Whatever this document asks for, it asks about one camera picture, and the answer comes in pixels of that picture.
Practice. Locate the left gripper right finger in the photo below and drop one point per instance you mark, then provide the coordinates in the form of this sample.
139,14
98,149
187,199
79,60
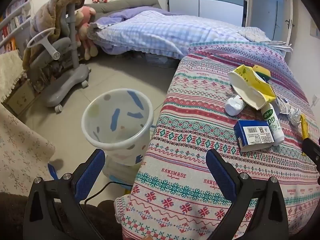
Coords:
269,219

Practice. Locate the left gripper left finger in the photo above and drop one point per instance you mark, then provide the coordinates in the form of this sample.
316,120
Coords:
53,209

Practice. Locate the green label yogurt bottle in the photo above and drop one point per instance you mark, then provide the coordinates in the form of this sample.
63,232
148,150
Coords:
269,115

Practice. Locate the blue white biscuit box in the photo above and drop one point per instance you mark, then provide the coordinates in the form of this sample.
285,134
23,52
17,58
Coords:
253,135

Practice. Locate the yellow white paper bag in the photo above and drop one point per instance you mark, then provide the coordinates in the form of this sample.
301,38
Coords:
251,87

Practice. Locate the yellow green sponge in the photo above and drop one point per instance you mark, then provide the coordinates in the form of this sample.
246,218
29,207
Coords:
262,72

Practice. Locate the white plastic bottle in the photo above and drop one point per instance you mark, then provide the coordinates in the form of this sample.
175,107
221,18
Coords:
234,105

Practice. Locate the white patterned trash bin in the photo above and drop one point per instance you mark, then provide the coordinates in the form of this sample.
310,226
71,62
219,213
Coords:
119,122

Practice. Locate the yellow snack packet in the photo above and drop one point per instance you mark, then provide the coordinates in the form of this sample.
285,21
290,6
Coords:
305,132

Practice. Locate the brown slipper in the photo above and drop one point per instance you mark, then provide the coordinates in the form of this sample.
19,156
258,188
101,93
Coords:
104,220

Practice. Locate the floral cloth cover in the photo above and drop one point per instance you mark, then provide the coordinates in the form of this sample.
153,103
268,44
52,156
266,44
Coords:
24,155

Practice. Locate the striped patterned bed cover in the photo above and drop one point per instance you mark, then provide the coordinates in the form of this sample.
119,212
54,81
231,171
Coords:
204,175

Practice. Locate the cardboard box on floor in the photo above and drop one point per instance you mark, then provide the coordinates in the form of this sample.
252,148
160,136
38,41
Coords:
21,98

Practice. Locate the grey rolling desk chair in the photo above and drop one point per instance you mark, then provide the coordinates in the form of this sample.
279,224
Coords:
60,56

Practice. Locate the brown blanket on chair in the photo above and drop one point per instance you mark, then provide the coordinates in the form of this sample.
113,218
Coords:
55,12

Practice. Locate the blue checked quilt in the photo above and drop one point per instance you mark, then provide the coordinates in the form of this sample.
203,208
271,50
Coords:
156,31

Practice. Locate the pink plush toy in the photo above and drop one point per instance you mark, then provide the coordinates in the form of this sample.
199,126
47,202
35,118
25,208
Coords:
82,19

